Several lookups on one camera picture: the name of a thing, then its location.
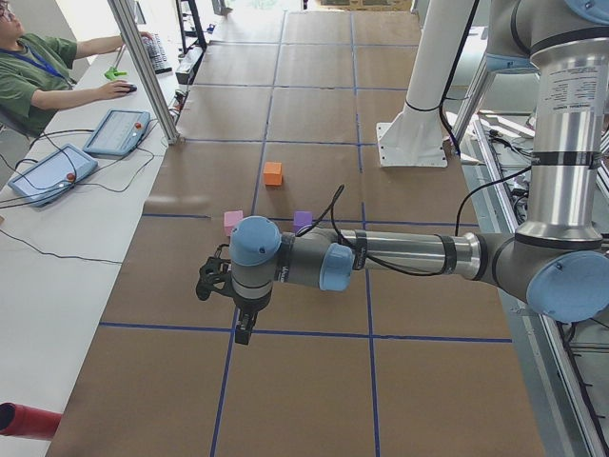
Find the near blue teach pendant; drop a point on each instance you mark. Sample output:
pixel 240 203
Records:
pixel 53 176

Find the far blue teach pendant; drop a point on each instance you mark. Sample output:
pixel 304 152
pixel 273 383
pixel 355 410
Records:
pixel 118 133

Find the person in green shirt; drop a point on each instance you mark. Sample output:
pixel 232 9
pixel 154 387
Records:
pixel 35 79

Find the aluminium frame post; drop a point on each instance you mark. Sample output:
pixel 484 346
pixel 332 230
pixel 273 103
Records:
pixel 133 40

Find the black keyboard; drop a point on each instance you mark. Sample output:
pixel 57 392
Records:
pixel 156 54

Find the orange foam cube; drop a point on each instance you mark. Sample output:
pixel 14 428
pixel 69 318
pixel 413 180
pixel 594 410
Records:
pixel 273 174

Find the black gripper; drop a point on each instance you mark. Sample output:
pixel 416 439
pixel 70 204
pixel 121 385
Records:
pixel 249 307

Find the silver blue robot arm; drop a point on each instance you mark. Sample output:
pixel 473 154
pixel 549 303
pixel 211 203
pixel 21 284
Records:
pixel 567 41

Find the blue teach pendant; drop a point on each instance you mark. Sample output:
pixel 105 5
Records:
pixel 118 133
pixel 53 176

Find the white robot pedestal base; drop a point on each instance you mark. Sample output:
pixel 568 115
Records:
pixel 414 138

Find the purple foam cube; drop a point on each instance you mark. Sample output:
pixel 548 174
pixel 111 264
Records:
pixel 302 219

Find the green plastic clamp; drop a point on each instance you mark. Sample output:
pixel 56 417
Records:
pixel 113 74

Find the pink foam cube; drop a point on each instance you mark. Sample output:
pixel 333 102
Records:
pixel 231 219

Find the red cylinder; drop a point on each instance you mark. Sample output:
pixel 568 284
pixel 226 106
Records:
pixel 28 422

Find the aluminium frame rail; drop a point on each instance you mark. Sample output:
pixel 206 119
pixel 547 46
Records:
pixel 532 210

